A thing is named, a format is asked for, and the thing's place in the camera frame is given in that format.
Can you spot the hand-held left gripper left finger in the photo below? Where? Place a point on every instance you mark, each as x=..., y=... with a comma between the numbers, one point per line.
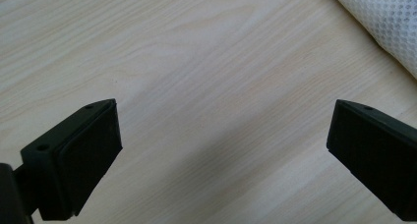
x=82, y=165

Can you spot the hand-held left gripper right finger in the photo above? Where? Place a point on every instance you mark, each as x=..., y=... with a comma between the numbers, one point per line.
x=377, y=158

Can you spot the white fabric bag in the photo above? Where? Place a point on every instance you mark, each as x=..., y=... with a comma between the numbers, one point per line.
x=387, y=21

